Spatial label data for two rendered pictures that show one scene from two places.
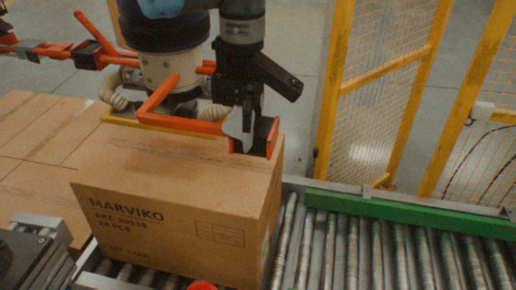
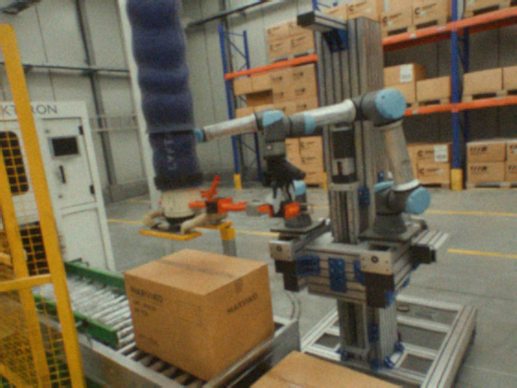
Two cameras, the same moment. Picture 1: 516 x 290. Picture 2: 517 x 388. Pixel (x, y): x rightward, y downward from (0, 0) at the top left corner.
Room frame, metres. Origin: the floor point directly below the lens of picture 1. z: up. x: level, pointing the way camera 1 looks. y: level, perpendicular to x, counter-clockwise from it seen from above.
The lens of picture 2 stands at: (2.37, 1.40, 1.58)
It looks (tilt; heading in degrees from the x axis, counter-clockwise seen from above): 10 degrees down; 208
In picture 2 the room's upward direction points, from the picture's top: 6 degrees counter-clockwise
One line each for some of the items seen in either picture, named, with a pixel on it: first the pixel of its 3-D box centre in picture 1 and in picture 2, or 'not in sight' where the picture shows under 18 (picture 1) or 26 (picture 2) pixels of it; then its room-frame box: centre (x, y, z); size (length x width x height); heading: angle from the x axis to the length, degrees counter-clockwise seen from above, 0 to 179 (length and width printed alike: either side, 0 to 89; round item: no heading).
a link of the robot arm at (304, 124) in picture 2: not in sight; (295, 125); (0.94, 0.85, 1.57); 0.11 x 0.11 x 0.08; 50
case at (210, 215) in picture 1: (191, 196); (198, 306); (0.88, 0.23, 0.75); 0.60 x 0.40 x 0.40; 76
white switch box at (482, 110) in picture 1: (481, 110); not in sight; (1.04, -0.81, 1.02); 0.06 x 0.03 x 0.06; 77
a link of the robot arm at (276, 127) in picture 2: not in sight; (274, 127); (1.03, 0.80, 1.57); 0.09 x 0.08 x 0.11; 140
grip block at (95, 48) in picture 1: (93, 54); (219, 205); (0.96, 0.47, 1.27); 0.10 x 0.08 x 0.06; 166
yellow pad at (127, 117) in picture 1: (163, 113); (200, 220); (0.80, 0.25, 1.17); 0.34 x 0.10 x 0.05; 76
